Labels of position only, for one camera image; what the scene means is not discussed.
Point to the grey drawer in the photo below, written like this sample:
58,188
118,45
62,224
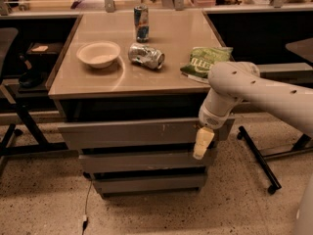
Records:
108,134
147,184
118,162

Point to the grey top drawer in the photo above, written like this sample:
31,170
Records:
108,134

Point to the upright blue energy drink can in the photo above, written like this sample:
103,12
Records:
141,22

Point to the grey bottom drawer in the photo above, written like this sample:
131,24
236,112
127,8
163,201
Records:
147,184

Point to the black wheeled stand leg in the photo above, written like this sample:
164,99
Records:
274,183

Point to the grey middle drawer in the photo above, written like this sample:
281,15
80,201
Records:
118,162

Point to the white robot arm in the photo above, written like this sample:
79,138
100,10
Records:
231,83

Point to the white paper bowl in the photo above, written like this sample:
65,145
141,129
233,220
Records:
99,54

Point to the grey drawer cabinet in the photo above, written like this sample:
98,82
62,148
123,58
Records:
124,91

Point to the black chair frame left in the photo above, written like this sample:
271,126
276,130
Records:
7,37

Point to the green chip bag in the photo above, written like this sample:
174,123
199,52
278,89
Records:
202,59

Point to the black object under desk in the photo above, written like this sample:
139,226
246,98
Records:
32,77

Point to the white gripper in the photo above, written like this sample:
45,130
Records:
210,118

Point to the crushed silver can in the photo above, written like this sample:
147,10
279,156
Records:
146,56

